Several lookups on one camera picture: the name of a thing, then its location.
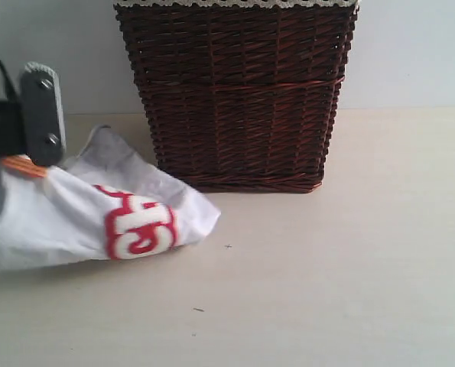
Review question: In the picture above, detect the dark brown wicker basket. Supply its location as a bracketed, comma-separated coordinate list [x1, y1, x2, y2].
[113, 5, 358, 193]

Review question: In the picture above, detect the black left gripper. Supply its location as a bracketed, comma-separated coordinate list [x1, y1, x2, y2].
[0, 99, 27, 158]

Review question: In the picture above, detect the white shirt with red lettering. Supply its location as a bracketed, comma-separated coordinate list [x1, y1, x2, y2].
[0, 126, 220, 271]

